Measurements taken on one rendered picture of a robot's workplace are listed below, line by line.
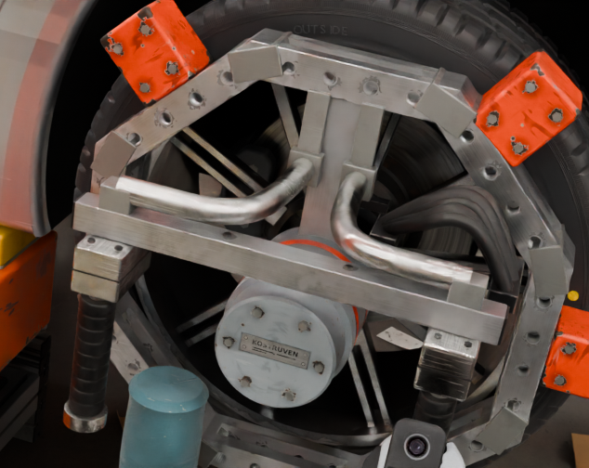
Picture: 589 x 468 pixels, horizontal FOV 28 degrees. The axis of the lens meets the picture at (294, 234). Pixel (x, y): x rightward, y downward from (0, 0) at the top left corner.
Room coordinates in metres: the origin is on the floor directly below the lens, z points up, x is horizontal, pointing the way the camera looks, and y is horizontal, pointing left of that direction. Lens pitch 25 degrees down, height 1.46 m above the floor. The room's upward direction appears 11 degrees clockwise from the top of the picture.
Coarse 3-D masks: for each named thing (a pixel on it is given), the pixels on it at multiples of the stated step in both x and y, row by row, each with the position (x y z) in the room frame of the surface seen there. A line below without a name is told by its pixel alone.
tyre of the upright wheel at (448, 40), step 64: (256, 0) 1.27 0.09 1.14; (320, 0) 1.25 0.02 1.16; (384, 0) 1.24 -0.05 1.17; (448, 0) 1.29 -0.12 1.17; (448, 64) 1.22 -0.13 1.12; (512, 64) 1.22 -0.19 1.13; (576, 128) 1.22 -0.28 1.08; (576, 192) 1.20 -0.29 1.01; (576, 256) 1.19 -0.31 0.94; (512, 448) 1.21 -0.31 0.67
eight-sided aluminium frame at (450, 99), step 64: (256, 64) 1.17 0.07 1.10; (320, 64) 1.16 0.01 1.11; (384, 64) 1.20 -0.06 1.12; (128, 128) 1.20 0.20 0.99; (448, 128) 1.14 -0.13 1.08; (512, 192) 1.13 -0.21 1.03; (128, 320) 1.24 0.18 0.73; (512, 384) 1.12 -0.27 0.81; (256, 448) 1.17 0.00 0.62; (320, 448) 1.20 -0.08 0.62
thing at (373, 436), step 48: (288, 96) 1.28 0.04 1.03; (192, 144) 1.31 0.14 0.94; (288, 144) 1.28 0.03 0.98; (384, 144) 1.26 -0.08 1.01; (192, 192) 1.48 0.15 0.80; (240, 192) 1.28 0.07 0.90; (144, 288) 1.28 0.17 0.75; (192, 288) 1.39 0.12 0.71; (192, 336) 1.29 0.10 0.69; (336, 384) 1.36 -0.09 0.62; (384, 384) 1.26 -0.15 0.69; (480, 384) 1.21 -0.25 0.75; (288, 432) 1.24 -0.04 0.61; (336, 432) 1.24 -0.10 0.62; (384, 432) 1.23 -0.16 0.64
